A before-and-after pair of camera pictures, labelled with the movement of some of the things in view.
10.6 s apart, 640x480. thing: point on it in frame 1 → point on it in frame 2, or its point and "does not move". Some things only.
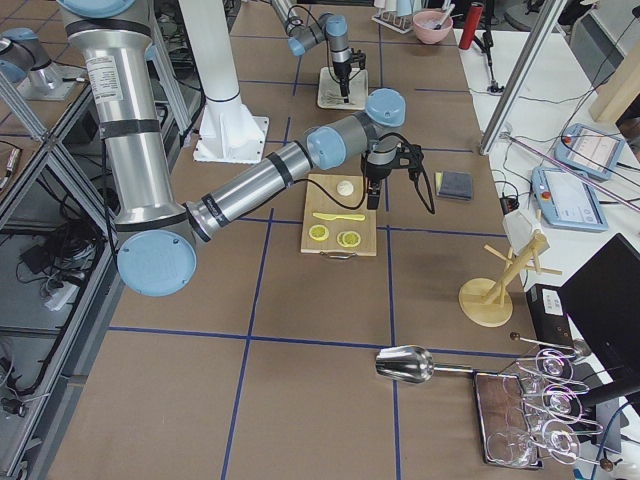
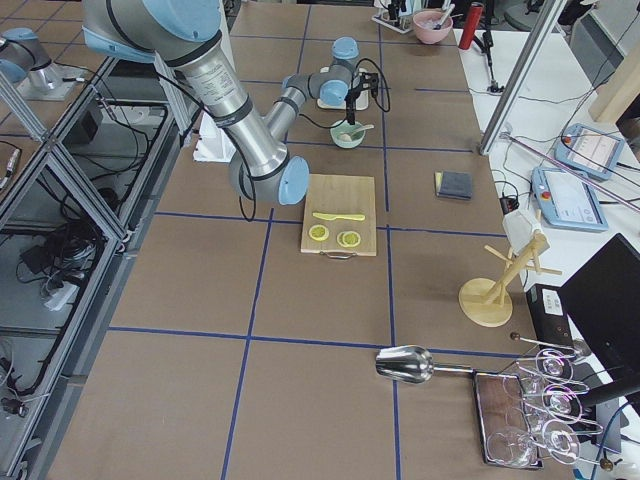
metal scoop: (412, 364) does not move
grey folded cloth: (454, 184) does not move
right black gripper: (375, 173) → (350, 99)
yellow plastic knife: (333, 217) does not move
